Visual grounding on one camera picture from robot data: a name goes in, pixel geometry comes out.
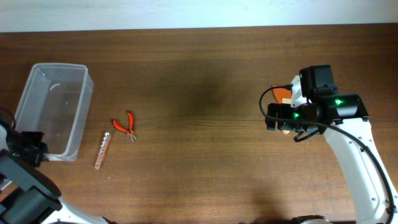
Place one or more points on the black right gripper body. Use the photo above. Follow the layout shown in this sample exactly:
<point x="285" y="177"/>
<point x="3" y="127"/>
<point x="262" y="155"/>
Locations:
<point x="285" y="111"/>

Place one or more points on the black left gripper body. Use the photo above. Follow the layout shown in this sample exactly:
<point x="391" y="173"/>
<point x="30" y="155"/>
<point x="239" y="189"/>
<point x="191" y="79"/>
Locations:
<point x="28" y="145"/>

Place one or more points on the orange scraper wooden handle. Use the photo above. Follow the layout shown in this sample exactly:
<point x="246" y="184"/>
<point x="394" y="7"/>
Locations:
<point x="281" y="95"/>

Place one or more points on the clear plastic container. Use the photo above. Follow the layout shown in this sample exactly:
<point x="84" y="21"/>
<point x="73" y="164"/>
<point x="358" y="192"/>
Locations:
<point x="56" y="101"/>

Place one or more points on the orange handled pliers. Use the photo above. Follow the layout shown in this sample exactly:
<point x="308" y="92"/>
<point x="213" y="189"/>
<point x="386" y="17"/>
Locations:
<point x="129" y="130"/>

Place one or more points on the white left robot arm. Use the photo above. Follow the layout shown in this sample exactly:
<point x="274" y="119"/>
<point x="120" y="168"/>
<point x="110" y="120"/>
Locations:
<point x="36" y="199"/>

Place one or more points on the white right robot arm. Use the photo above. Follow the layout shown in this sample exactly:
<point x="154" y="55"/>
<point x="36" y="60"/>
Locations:
<point x="317" y="108"/>

